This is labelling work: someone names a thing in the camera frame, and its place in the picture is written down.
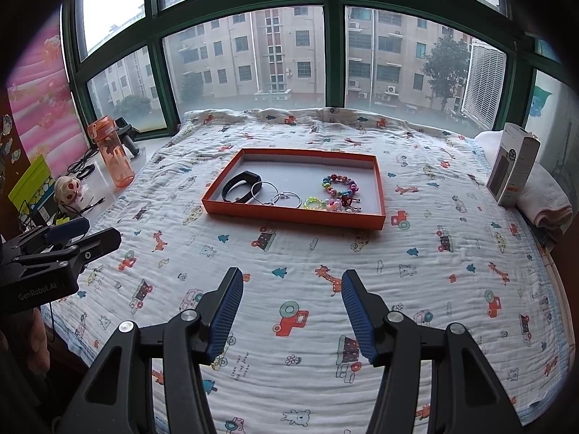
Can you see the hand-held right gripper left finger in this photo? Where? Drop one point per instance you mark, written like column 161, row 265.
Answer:
column 226, row 316

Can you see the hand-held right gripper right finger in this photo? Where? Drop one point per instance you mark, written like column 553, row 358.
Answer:
column 359, row 321

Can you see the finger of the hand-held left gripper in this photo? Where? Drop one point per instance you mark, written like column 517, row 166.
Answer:
column 68, row 229
column 95, row 244

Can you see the black fitness wrist band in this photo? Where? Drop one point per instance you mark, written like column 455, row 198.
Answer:
column 246, row 175

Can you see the orange cardboard tray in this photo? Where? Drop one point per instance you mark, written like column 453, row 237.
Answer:
column 294, row 167

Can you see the small skull toy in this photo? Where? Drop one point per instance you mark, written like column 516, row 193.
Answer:
column 68, row 188

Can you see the orange water bottle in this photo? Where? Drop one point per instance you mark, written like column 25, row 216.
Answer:
column 115, row 158

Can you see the white printed cartoon blanket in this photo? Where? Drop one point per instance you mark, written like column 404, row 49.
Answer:
column 407, row 244

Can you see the black handheld device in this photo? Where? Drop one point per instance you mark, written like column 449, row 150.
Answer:
column 129, row 138

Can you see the pink printed curtain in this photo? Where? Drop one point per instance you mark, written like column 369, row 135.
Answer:
column 40, row 99

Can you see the white grey product box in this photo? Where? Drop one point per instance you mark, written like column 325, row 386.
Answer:
column 513, row 167

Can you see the folded white towel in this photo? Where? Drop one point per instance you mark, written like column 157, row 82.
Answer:
column 543, row 199

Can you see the white louvred outdoor unit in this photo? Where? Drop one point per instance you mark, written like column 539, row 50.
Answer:
column 484, row 81

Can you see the blue window sticker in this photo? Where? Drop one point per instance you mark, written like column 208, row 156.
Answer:
column 540, row 99

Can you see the green window frame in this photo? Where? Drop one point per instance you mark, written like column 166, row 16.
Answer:
column 332, row 54

